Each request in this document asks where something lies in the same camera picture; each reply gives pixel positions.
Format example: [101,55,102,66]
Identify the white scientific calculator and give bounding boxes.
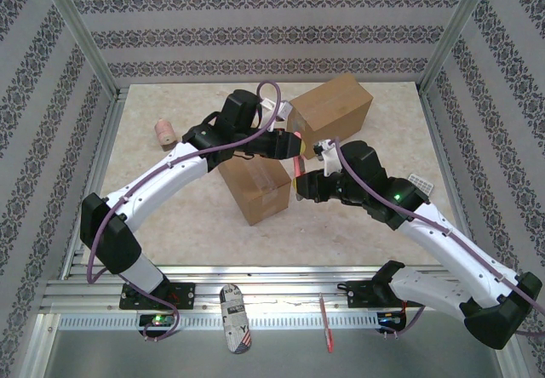
[407,173,435,196]

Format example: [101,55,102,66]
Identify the small controller circuit board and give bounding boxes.
[376,309,405,330]
[138,312,178,332]

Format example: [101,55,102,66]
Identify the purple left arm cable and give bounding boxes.
[87,80,283,343]

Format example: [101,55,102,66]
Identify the aluminium mounting rail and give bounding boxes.
[42,265,500,312]

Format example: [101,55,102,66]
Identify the brown cardboard express box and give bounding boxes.
[287,73,374,161]
[219,156,293,226]

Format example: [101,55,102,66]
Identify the pink thread spool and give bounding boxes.
[153,117,176,152]

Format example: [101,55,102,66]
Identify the red pen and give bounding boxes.
[318,292,336,354]

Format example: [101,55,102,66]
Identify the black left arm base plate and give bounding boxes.
[118,282,196,311]

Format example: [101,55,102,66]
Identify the newspaper print finger skateboard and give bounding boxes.
[219,283,253,355]

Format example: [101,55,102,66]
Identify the perforated metal cable duct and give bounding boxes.
[57,312,410,331]

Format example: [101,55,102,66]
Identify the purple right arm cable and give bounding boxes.
[334,136,545,341]

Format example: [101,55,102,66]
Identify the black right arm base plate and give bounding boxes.
[345,279,384,310]

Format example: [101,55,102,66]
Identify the aluminium frame post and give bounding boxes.
[36,0,121,98]
[417,0,498,94]

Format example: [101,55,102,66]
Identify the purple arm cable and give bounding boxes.
[334,136,545,341]
[87,80,283,343]

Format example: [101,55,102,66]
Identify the aluminium side rail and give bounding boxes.
[59,88,129,279]
[419,88,485,273]

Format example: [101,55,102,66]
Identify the pink utility knife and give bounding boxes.
[292,129,307,203]

